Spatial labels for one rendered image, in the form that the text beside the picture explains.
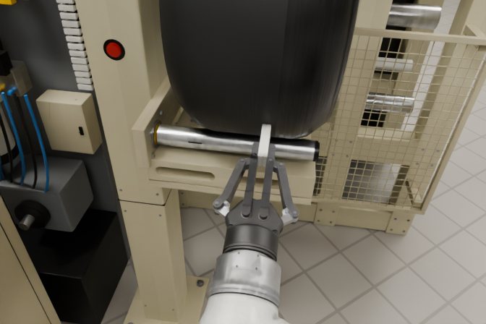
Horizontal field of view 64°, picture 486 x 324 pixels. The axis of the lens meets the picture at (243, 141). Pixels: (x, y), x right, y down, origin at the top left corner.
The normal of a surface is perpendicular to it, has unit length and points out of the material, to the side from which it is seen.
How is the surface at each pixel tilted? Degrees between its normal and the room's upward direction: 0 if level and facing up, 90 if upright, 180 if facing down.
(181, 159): 0
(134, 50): 90
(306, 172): 0
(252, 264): 14
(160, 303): 90
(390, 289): 0
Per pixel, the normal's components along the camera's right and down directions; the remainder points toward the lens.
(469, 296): 0.04, -0.80
